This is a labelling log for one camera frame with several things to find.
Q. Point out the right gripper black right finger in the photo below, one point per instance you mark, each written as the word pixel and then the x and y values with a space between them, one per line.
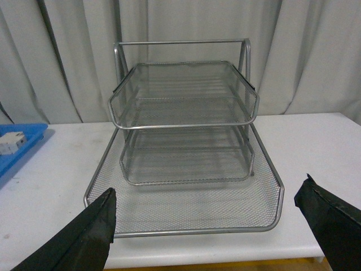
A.
pixel 334 223

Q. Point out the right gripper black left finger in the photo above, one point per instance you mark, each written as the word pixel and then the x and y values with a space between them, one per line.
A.
pixel 83 244

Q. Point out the silver mesh three-tier rack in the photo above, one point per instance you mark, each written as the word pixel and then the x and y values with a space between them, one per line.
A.
pixel 185 157

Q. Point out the blue plastic tray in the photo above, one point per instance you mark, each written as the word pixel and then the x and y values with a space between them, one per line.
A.
pixel 33 133

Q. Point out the white circuit breaker module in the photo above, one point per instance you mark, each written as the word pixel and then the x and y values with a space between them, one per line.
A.
pixel 11 142

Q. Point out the white curtain backdrop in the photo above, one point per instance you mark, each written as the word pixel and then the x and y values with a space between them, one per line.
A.
pixel 58 65

